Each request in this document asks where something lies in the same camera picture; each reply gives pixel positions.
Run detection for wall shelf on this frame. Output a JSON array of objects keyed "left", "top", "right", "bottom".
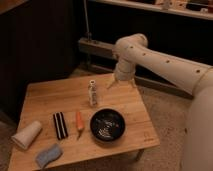
[{"left": 91, "top": 0, "right": 213, "bottom": 21}]

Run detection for vertical metal pole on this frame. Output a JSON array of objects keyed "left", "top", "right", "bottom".
[{"left": 83, "top": 0, "right": 92, "bottom": 41}]

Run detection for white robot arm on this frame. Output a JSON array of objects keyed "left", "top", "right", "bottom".
[{"left": 108, "top": 34, "right": 213, "bottom": 171}]

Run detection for black bowl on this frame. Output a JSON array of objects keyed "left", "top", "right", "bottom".
[{"left": 90, "top": 108, "right": 126, "bottom": 142}]

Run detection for blue sponge cloth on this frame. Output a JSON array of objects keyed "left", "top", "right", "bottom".
[{"left": 35, "top": 144, "right": 63, "bottom": 169}]

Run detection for orange carrot toy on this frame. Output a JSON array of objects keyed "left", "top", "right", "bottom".
[{"left": 76, "top": 111, "right": 84, "bottom": 140}]

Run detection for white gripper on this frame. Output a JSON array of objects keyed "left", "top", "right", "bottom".
[{"left": 107, "top": 61, "right": 137, "bottom": 89}]

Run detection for black white striped eraser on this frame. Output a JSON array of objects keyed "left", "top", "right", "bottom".
[{"left": 53, "top": 112, "right": 68, "bottom": 140}]

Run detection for wooden table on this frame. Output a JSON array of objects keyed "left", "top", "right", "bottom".
[{"left": 8, "top": 74, "right": 160, "bottom": 171}]

